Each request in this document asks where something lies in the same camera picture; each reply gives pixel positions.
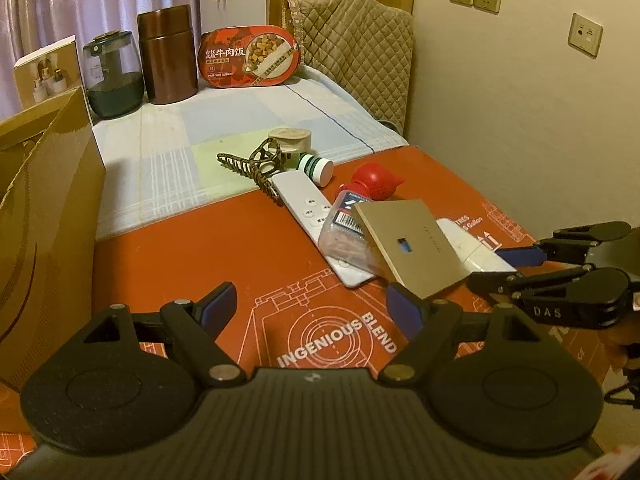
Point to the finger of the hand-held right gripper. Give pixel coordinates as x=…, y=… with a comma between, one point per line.
x=520, y=256
x=505, y=282

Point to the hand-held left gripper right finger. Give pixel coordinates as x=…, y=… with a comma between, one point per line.
x=402, y=305

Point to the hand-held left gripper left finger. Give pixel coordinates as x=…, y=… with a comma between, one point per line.
x=221, y=301

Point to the plain white remote control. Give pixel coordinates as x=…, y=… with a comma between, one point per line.
x=470, y=252

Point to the red cartoon figurine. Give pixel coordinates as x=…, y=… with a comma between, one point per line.
x=372, y=181

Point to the brown striped hair claw clip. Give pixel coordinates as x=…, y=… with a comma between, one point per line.
x=245, y=166

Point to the brown cardboard box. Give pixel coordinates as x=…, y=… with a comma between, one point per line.
x=50, y=240

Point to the orange printed table mat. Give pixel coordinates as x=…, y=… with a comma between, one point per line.
x=200, y=260

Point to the flat gold box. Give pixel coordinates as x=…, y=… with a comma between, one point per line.
x=415, y=255

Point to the clear plastic toothpick box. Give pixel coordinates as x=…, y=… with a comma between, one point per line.
x=345, y=240

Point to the white remote with round buttons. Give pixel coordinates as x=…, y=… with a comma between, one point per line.
x=305, y=205

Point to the pale checked tablecloth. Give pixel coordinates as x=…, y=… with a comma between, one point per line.
x=175, y=160

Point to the white bottle with green band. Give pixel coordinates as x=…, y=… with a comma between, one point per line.
x=316, y=169

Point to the beige round wooden box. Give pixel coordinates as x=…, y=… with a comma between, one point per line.
x=290, y=140

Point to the glass jar with green lid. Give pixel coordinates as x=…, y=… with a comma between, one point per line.
x=114, y=90

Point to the red oval instant rice box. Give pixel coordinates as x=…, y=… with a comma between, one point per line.
x=250, y=55

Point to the brown cylindrical canister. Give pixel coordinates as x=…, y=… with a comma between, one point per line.
x=167, y=55

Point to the beige quilted cloth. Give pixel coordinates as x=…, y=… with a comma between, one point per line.
x=355, y=45

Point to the white product box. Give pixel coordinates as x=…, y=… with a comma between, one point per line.
x=45, y=77

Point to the white wall outlet plate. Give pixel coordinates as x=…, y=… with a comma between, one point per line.
x=585, y=35

